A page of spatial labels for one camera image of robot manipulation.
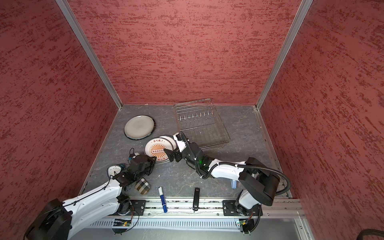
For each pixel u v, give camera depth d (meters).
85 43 0.84
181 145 0.69
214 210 0.75
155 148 0.91
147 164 0.67
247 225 0.71
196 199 0.76
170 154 0.69
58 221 0.41
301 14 0.74
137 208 0.75
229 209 0.74
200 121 1.01
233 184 0.79
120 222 0.73
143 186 0.77
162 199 0.76
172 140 0.97
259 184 0.44
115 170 0.83
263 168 0.42
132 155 0.81
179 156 0.71
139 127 1.04
